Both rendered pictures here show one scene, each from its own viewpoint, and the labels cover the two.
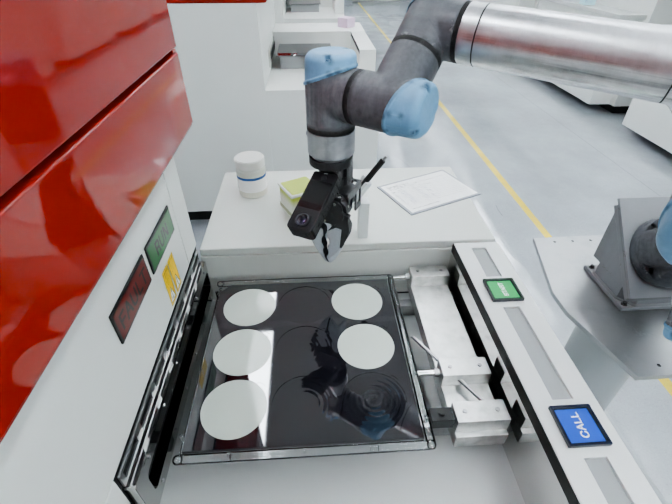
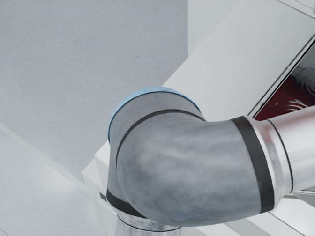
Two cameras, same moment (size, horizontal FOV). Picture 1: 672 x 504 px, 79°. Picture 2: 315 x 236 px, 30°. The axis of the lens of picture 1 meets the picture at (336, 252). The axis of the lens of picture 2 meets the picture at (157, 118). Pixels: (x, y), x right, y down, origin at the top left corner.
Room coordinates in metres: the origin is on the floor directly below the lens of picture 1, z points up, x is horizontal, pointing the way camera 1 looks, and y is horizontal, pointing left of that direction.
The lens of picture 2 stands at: (0.59, -0.64, 1.87)
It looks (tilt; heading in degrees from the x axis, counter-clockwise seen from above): 58 degrees down; 136
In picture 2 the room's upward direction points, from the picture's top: 5 degrees counter-clockwise
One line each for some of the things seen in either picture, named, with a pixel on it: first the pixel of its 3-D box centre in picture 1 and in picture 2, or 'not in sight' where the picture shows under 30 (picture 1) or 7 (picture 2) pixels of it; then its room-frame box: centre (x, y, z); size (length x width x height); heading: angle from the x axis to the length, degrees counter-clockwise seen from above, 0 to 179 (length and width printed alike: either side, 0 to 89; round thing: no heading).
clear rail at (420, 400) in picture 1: (406, 344); not in sight; (0.47, -0.13, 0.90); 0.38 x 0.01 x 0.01; 3
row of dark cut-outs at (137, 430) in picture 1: (168, 338); not in sight; (0.43, 0.27, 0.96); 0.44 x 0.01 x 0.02; 3
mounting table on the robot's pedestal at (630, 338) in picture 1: (636, 310); not in sight; (0.69, -0.73, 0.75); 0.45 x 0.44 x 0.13; 94
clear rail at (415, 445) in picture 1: (306, 452); (288, 70); (0.28, 0.04, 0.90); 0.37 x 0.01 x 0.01; 93
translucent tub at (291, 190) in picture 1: (300, 198); not in sight; (0.81, 0.08, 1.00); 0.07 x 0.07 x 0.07; 30
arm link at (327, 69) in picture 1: (332, 91); not in sight; (0.61, 0.01, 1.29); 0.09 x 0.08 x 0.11; 55
